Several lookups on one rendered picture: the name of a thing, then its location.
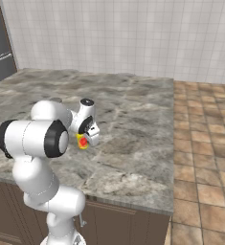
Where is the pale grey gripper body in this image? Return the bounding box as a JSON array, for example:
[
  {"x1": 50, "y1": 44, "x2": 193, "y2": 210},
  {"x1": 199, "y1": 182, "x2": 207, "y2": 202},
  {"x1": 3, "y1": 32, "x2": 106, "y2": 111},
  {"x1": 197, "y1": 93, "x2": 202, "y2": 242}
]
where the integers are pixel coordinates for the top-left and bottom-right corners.
[{"x1": 84, "y1": 125, "x2": 101, "y2": 147}]

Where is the yellow cup with red mark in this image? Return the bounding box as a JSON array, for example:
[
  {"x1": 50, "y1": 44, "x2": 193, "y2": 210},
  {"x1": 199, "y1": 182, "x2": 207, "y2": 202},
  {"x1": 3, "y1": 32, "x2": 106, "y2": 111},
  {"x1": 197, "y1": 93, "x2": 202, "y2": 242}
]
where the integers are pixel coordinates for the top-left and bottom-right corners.
[{"x1": 76, "y1": 133, "x2": 90, "y2": 150}]

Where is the brown cupboard door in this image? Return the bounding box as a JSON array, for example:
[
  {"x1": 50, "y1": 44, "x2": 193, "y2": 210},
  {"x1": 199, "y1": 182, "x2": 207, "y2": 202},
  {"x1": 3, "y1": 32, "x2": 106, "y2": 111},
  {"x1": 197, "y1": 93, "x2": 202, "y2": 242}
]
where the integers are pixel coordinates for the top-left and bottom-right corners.
[
  {"x1": 75, "y1": 200, "x2": 171, "y2": 245},
  {"x1": 0, "y1": 180, "x2": 51, "y2": 245}
]

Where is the silver cupboard handle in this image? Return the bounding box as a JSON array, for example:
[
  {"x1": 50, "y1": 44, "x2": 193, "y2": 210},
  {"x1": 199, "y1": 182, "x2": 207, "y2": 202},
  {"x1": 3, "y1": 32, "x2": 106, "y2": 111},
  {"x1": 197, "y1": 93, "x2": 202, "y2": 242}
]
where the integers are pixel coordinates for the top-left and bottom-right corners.
[{"x1": 79, "y1": 212, "x2": 87, "y2": 229}]

